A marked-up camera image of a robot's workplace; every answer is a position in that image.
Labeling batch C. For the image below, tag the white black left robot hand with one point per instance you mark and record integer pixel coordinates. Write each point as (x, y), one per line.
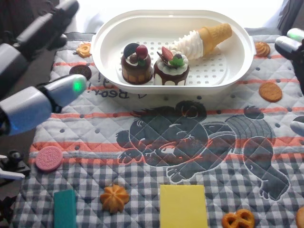
(12, 59)

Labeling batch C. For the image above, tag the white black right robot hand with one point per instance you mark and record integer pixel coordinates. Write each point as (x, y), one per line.
(288, 44)

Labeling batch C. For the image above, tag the toy soft ice cream cone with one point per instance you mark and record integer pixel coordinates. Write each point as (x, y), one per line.
(204, 38)

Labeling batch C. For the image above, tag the strawberry cream cupcake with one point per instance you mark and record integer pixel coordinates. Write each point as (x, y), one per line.
(171, 71)

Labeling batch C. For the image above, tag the chocolate toy cake with cherry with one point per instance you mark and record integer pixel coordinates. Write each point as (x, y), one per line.
(136, 69)

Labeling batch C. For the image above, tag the white oval plastic steamer tray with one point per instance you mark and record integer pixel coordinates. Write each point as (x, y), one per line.
(213, 71)

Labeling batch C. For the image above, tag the small orange swirl cookie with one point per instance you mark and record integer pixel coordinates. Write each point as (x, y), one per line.
(262, 49)

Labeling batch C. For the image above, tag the grey curtain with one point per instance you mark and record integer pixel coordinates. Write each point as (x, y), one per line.
(293, 12)

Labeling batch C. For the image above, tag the round tan biscuit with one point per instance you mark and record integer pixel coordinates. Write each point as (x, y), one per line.
(270, 92)

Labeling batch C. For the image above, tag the dark chocolate sandwich cookie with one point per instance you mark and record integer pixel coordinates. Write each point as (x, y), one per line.
(79, 70)

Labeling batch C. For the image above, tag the pink sandwich cookie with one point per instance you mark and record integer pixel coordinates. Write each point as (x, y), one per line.
(49, 158)

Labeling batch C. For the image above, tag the grey quilt with printed bear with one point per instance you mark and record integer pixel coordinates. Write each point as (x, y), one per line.
(190, 166)

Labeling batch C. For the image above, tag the teal block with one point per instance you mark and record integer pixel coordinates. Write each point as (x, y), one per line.
(64, 209)

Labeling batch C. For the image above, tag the large orange swirl cookie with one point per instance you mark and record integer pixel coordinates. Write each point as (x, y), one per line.
(114, 199)

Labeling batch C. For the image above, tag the orange cookie at picture edge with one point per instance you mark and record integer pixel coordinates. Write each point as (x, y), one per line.
(300, 218)

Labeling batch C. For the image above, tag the pretzel cookie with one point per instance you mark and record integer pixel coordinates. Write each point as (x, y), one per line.
(237, 219)

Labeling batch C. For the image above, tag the yellow block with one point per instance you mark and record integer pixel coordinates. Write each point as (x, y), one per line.
(183, 206)

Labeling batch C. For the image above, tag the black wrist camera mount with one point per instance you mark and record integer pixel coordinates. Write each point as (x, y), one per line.
(14, 164)

